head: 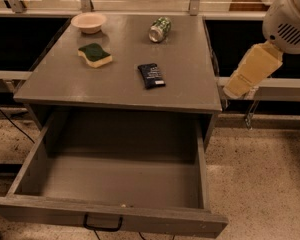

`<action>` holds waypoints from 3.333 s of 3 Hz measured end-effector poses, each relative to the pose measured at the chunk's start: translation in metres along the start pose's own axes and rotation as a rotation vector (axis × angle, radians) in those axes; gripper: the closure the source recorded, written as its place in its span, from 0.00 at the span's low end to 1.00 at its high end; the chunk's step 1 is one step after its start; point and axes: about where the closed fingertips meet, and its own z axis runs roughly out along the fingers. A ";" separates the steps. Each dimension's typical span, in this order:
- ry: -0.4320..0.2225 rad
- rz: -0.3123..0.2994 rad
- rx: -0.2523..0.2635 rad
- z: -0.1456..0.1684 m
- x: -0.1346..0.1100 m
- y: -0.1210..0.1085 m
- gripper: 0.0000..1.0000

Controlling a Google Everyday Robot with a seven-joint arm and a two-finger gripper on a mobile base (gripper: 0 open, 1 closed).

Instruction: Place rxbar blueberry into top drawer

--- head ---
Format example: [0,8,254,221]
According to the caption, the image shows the black floor cable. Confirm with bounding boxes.
[0,104,36,145]

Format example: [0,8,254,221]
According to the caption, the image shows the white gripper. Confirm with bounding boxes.
[223,0,300,99]

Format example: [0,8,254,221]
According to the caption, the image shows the black drawer handle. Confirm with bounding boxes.
[83,214,123,233]

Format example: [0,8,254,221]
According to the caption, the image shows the open grey top drawer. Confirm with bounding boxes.
[0,108,228,238]

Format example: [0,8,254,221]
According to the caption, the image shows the pink bowl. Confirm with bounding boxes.
[71,12,107,34]

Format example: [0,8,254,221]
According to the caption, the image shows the grey cabinet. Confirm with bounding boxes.
[14,14,221,143]

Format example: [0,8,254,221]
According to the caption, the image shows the green yellow sponge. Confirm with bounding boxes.
[78,43,113,68]

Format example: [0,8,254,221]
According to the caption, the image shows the wooden box background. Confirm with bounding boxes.
[229,0,269,11]

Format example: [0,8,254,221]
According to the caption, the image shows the dark blue rxbar wrapper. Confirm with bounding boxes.
[138,63,166,89]

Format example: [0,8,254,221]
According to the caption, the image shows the green soda can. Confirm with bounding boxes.
[148,17,172,43]

